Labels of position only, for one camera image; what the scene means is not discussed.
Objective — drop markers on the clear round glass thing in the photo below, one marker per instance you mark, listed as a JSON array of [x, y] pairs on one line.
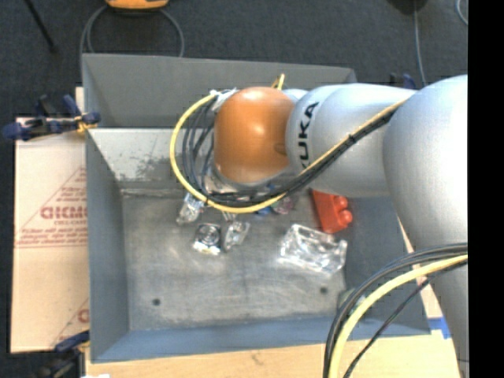
[[207, 238]]

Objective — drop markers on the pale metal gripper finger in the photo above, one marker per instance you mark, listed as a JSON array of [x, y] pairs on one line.
[[190, 210], [234, 232]]

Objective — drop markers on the grey metal bin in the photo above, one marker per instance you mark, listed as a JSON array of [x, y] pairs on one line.
[[220, 290]]

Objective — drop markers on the clear plastic container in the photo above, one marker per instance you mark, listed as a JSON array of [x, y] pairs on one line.
[[313, 248]]

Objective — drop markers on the red toy brick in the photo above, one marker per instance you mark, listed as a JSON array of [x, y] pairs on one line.
[[330, 211]]

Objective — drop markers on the brown cardboard board, red print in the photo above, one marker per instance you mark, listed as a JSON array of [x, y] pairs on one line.
[[47, 195]]

